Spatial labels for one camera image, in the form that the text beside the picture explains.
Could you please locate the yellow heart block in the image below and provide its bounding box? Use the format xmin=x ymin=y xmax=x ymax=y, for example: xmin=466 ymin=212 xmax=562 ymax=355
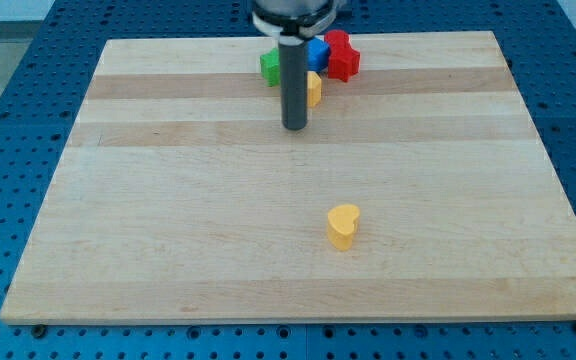
xmin=326 ymin=204 xmax=361 ymax=251

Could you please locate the green wooden block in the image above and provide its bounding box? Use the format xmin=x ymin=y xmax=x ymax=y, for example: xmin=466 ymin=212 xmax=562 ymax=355
xmin=259 ymin=48 xmax=280 ymax=87

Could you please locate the light wooden board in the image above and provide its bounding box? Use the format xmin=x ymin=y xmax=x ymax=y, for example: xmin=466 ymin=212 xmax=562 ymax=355
xmin=0 ymin=31 xmax=576 ymax=325

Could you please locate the blue wooden block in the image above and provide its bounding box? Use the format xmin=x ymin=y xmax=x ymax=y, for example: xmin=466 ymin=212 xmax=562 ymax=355
xmin=307 ymin=37 xmax=330 ymax=73

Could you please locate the red wooden block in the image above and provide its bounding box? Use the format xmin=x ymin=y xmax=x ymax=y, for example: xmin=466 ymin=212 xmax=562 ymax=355
xmin=324 ymin=30 xmax=361 ymax=82

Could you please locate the yellow hexagon block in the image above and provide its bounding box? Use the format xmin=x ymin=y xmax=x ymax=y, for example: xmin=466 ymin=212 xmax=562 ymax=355
xmin=307 ymin=71 xmax=322 ymax=108

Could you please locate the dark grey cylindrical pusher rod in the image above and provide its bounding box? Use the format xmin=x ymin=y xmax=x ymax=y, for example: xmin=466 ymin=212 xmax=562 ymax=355
xmin=278 ymin=36 xmax=308 ymax=131

